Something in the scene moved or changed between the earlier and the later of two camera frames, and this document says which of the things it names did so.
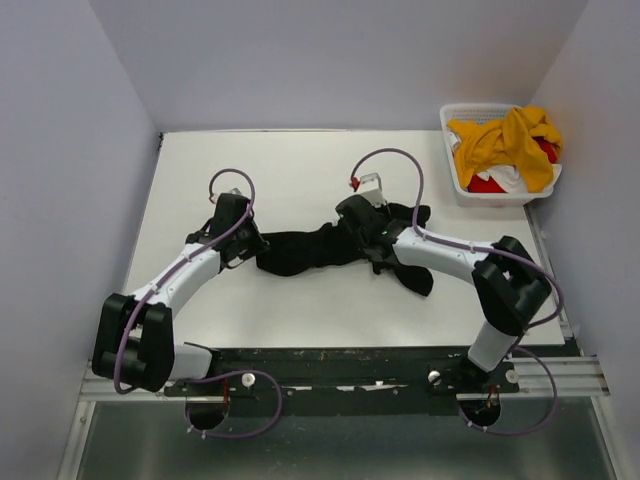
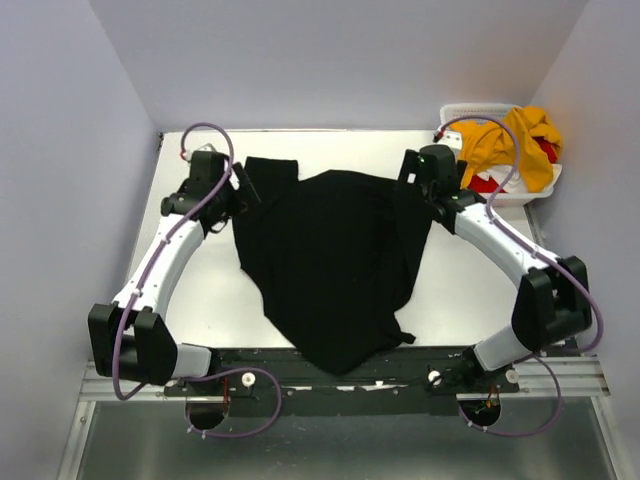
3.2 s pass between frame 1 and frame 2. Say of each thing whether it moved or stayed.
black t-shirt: moved
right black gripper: moved
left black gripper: moved
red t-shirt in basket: stayed
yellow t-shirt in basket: stayed
